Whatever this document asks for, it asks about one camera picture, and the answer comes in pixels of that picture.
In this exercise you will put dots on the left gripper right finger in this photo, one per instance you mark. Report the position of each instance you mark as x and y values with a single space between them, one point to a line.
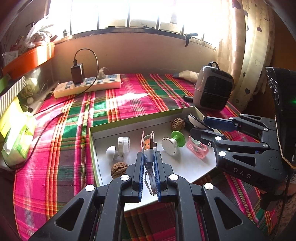
203 212

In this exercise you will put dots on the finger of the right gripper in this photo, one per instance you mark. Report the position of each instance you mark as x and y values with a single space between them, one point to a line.
235 153
260 128

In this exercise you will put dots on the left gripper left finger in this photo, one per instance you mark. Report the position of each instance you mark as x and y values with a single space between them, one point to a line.
96 213

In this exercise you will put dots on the pink clip with teal button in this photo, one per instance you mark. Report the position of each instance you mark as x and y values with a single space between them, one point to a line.
199 149

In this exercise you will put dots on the green white spool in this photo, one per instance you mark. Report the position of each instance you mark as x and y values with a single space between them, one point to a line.
171 145

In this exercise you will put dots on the brown walnut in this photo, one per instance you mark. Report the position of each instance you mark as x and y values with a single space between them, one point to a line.
118 169
178 124

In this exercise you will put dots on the small white mushroom knob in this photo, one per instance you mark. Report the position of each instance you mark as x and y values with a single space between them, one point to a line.
112 154

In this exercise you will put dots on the white round cap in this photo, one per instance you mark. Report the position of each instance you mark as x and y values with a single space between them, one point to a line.
124 144

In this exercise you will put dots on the black oval disc with magnets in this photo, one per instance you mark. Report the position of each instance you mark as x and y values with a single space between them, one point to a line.
198 123

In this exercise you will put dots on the person's right hand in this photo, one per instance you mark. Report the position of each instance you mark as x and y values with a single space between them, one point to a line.
268 200

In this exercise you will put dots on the green white cardboard box tray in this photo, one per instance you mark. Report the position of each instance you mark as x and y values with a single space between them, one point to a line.
134 160

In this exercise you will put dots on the grey portable heater fan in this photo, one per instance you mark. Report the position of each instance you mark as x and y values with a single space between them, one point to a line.
212 88

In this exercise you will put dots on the plaid bed sheet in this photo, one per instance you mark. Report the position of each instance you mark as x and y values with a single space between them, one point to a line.
61 163

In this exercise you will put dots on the heart pattern curtain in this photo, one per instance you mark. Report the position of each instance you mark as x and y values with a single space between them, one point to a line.
246 47

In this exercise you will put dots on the black window hook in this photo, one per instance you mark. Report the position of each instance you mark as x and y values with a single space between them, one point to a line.
189 36

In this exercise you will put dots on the tissue pack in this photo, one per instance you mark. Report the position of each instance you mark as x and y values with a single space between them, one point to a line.
18 141

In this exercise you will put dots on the yellow green box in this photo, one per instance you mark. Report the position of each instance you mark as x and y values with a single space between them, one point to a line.
10 117

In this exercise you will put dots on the white power strip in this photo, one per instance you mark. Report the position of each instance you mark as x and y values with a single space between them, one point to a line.
88 85

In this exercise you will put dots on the white plug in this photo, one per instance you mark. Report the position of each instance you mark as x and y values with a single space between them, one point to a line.
101 73

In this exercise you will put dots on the black power adapter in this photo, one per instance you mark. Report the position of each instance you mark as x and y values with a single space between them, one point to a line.
77 74

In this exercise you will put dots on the green striped gift box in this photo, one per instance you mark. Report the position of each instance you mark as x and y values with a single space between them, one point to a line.
12 92

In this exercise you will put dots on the orange tray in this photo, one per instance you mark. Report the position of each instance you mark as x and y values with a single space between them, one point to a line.
29 61

